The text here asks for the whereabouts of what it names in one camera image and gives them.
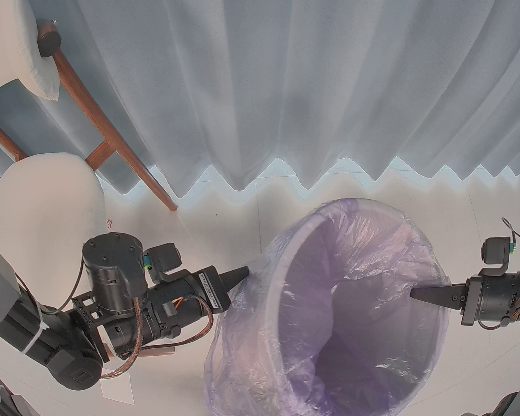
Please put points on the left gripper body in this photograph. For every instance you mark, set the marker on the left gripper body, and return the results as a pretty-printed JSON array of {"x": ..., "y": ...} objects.
[{"x": 190, "y": 301}]

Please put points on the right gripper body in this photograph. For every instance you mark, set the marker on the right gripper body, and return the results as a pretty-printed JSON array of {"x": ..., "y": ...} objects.
[{"x": 498, "y": 299}]

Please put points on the purple plastic bag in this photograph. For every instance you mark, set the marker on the purple plastic bag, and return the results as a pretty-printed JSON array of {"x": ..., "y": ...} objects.
[{"x": 251, "y": 340}]

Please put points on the white trash bin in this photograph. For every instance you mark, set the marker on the white trash bin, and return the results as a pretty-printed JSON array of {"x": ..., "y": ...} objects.
[{"x": 305, "y": 232}]

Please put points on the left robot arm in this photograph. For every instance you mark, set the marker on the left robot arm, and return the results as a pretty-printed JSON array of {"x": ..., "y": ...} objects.
[{"x": 112, "y": 271}]

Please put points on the white cushioned wooden chair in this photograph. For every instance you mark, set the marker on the white cushioned wooden chair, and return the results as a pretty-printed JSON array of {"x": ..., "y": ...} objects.
[{"x": 47, "y": 197}]

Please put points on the pale blue curtain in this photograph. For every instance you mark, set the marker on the pale blue curtain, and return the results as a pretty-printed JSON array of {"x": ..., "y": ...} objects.
[{"x": 286, "y": 59}]

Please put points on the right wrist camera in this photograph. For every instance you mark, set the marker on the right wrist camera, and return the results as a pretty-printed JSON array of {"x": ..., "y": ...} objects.
[{"x": 494, "y": 251}]

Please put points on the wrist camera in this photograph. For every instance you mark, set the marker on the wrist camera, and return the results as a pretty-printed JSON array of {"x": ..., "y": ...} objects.
[
  {"x": 162, "y": 258},
  {"x": 494, "y": 251}
]

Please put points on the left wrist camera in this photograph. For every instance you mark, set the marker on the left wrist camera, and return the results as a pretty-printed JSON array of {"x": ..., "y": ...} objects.
[{"x": 162, "y": 258}]

